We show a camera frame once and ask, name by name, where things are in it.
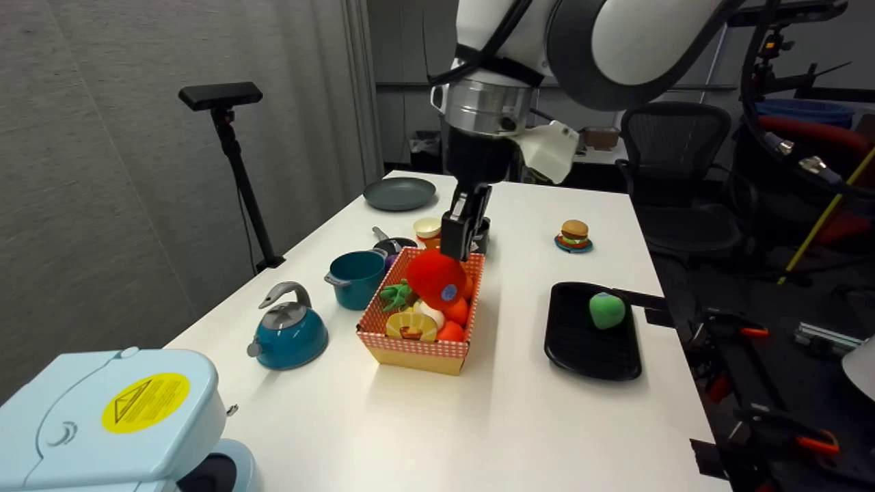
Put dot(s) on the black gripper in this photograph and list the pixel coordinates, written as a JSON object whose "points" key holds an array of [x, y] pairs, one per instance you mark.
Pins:
{"points": [[476, 166]]}

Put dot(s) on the red plush apple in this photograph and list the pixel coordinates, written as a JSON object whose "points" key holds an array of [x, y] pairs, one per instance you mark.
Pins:
{"points": [[436, 278]]}

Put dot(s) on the red checkered paper basket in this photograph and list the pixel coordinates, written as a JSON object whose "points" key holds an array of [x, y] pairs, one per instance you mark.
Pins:
{"points": [[429, 357]]}

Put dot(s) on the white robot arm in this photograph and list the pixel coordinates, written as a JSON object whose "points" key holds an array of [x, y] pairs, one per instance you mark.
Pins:
{"points": [[603, 52]]}

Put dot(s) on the small orange plush fruit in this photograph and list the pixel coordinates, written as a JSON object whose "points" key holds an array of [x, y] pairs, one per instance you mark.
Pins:
{"points": [[454, 327]]}

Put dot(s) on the green plush fruit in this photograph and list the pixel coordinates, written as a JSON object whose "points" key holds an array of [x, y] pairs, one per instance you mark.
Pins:
{"points": [[604, 309]]}

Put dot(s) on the black oval tray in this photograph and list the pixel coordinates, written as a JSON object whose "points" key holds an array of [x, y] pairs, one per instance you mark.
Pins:
{"points": [[578, 345]]}

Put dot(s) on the grey plate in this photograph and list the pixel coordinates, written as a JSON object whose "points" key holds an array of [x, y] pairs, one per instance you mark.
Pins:
{"points": [[400, 195]]}

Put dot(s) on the silver spoon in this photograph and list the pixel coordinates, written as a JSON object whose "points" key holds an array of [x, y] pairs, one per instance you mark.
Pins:
{"points": [[383, 242]]}

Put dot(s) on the toy burger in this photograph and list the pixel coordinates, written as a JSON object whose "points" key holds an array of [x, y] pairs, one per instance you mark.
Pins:
{"points": [[571, 236]]}

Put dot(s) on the green plush vegetable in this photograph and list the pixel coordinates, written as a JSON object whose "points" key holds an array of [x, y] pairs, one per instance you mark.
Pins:
{"points": [[396, 297]]}

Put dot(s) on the teal pot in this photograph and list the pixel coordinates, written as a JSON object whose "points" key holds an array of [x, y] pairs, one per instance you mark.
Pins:
{"points": [[355, 278]]}

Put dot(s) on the yellow plush banana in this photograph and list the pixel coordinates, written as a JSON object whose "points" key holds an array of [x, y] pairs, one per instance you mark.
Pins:
{"points": [[413, 324]]}

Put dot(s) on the black office chair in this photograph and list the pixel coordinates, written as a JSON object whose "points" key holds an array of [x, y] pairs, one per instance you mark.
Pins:
{"points": [[670, 145]]}

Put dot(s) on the teal kettle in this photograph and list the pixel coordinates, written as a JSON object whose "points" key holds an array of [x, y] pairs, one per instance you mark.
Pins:
{"points": [[291, 333]]}

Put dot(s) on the light blue toy appliance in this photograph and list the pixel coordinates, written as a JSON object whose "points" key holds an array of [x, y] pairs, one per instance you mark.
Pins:
{"points": [[121, 423]]}

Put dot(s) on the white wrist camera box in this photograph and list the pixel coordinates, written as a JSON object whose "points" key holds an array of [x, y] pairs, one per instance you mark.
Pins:
{"points": [[548, 152]]}

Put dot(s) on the black camera on tripod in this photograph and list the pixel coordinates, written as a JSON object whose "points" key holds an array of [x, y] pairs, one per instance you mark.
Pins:
{"points": [[220, 103]]}

